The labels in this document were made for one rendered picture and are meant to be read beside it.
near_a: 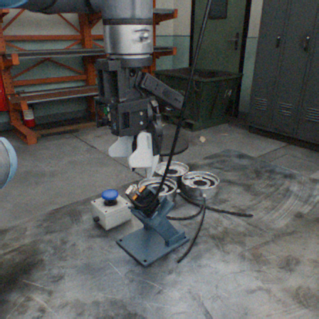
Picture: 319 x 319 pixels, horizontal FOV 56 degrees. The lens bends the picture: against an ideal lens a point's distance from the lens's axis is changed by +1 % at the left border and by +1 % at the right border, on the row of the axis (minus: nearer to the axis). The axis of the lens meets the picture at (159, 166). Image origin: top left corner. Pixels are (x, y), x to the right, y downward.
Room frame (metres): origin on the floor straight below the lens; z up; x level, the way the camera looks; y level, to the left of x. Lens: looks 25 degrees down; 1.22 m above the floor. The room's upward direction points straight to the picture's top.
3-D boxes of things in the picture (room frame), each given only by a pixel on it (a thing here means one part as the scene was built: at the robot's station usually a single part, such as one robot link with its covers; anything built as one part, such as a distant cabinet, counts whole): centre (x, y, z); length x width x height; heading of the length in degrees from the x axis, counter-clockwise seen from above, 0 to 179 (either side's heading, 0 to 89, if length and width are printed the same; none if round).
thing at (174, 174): (0.82, -0.04, 0.82); 0.10 x 0.10 x 0.04
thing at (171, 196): (0.71, 0.01, 0.82); 0.10 x 0.10 x 0.04
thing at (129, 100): (0.50, 0.05, 1.12); 0.09 x 0.08 x 0.12; 132
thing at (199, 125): (4.21, -0.49, 0.35); 1.04 x 0.74 x 0.70; 38
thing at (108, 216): (0.62, 0.12, 0.82); 0.08 x 0.07 x 0.05; 128
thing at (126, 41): (0.50, 0.05, 1.21); 0.08 x 0.08 x 0.05
